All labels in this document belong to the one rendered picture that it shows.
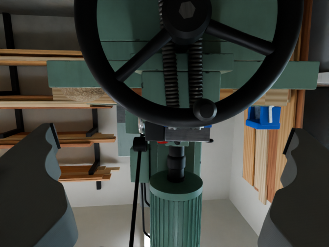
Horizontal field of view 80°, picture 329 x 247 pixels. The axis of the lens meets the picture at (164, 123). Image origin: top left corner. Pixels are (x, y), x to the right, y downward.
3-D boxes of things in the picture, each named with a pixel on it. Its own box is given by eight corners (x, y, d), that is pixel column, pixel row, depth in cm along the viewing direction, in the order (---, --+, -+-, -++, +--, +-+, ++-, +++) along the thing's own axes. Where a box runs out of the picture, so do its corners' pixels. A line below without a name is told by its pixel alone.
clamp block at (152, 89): (223, 71, 34) (221, 122, 36) (209, 75, 47) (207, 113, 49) (138, 70, 35) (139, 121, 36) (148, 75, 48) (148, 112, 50)
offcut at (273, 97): (288, 89, 44) (286, 106, 45) (287, 88, 48) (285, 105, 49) (266, 88, 46) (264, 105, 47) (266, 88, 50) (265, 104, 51)
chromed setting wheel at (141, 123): (145, 105, 69) (145, 139, 71) (149, 102, 81) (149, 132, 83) (136, 105, 69) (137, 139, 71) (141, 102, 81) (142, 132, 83)
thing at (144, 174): (149, 149, 82) (149, 183, 85) (151, 143, 91) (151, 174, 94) (128, 149, 82) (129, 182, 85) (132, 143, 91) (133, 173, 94)
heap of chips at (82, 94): (91, 87, 46) (92, 104, 46) (109, 87, 60) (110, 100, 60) (53, 87, 46) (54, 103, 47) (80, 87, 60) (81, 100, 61)
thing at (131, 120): (148, 103, 77) (148, 134, 79) (150, 102, 84) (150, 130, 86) (124, 103, 77) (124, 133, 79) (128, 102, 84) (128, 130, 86)
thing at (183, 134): (212, 121, 37) (210, 150, 38) (202, 113, 48) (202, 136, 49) (142, 120, 37) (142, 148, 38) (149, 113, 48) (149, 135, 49)
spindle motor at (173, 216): (207, 193, 57) (202, 284, 62) (199, 168, 74) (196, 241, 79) (146, 191, 57) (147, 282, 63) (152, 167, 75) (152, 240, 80)
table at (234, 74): (364, 53, 33) (358, 89, 34) (272, 69, 63) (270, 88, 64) (10, 52, 35) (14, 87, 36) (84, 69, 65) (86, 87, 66)
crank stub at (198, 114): (193, 101, 20) (217, 97, 20) (188, 98, 26) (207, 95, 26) (196, 124, 21) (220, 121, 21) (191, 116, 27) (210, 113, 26)
